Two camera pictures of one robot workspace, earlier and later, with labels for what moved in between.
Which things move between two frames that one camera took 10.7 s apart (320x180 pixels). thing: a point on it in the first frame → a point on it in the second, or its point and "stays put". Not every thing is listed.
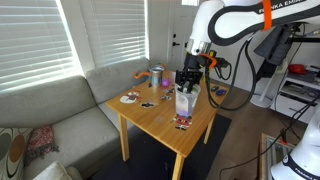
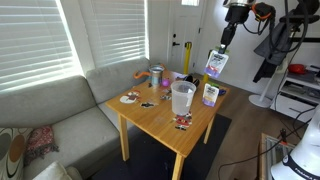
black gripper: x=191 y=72 → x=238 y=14
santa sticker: x=182 y=122 stays put
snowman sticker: x=130 y=98 stays put
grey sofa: x=74 y=111 stays put
